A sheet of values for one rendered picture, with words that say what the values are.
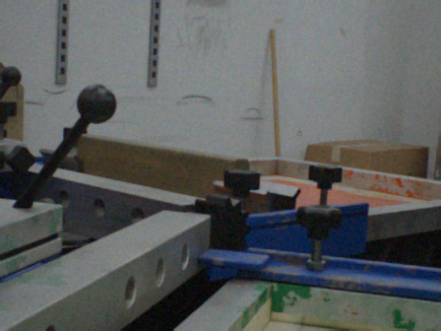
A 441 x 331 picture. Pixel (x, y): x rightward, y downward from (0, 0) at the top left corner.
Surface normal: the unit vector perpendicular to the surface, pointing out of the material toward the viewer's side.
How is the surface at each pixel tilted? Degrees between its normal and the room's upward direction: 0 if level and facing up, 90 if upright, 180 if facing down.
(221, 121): 90
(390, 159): 89
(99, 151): 90
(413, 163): 89
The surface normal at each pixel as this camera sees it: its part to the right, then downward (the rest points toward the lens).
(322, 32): 0.71, 0.12
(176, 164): -0.70, 0.04
